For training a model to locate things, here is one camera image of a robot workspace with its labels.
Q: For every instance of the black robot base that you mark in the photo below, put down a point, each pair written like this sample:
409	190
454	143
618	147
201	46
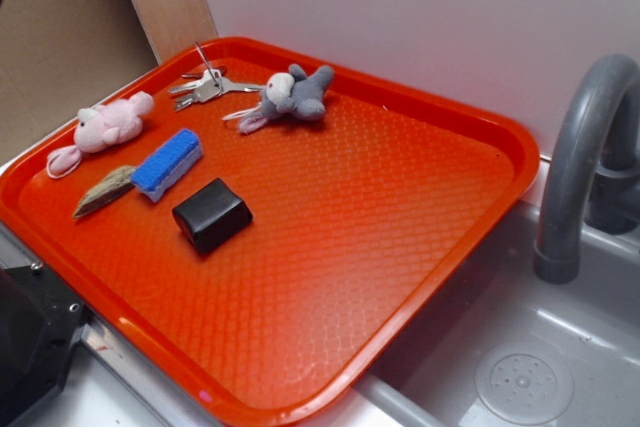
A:
42	319

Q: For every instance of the grey plush bunny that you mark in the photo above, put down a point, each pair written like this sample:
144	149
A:
292	94

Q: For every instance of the black rectangular block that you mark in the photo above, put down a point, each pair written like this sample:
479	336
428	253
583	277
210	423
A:
211	216

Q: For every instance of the blue sponge block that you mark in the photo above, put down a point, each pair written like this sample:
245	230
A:
167	165

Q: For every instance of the brown wooden wedge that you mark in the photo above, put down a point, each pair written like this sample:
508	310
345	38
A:
113	186

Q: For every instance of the pink plush bunny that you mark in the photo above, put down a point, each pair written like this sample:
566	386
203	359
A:
100	128

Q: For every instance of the grey toy sink basin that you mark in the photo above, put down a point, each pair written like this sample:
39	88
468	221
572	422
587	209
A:
497	346

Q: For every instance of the grey toy faucet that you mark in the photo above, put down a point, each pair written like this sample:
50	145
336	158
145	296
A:
593	178

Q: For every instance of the silver keys on ring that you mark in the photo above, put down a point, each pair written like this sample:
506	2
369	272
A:
211	85

